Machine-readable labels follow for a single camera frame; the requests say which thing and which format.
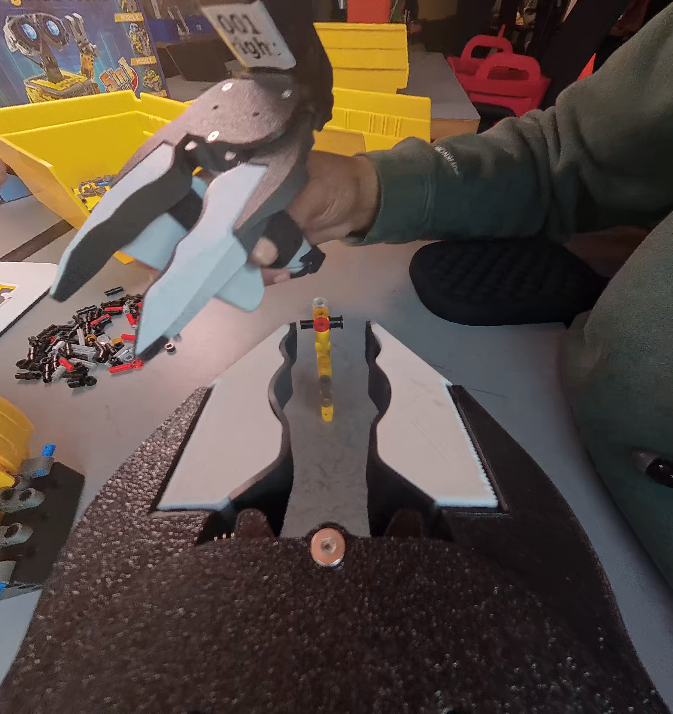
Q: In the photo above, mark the pile of red black lego pins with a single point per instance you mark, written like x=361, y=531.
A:
x=69, y=351

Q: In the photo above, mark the blue lego set box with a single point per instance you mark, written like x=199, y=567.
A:
x=46, y=50

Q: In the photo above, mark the yellow lego model black base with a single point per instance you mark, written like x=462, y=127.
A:
x=2, y=446

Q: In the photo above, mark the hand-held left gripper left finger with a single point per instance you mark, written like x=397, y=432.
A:
x=225, y=446

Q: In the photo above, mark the red round lego piece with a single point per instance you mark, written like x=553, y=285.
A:
x=321, y=325

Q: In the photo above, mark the heap of dark grey lego parts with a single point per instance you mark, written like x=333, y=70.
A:
x=94, y=189

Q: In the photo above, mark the yellow parts bin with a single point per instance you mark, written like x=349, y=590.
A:
x=381, y=122
x=46, y=145
x=364, y=56

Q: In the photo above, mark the person's green sweatshirt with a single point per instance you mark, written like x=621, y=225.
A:
x=637, y=362

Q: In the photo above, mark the orange traffic cone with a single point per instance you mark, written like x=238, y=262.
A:
x=586, y=68

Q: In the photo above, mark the black chair armrest pad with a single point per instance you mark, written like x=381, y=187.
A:
x=504, y=284

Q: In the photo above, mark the red office chair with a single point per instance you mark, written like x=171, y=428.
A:
x=509, y=86

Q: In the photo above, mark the white rounded board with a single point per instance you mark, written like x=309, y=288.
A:
x=18, y=312

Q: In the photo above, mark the person's right hand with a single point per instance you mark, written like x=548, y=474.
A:
x=342, y=195

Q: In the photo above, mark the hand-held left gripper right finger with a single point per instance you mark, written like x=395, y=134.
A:
x=431, y=446

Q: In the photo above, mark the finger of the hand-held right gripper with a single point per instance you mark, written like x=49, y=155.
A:
x=119, y=223
x=202, y=251

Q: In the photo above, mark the yellow lego beam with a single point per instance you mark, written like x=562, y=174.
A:
x=324, y=357

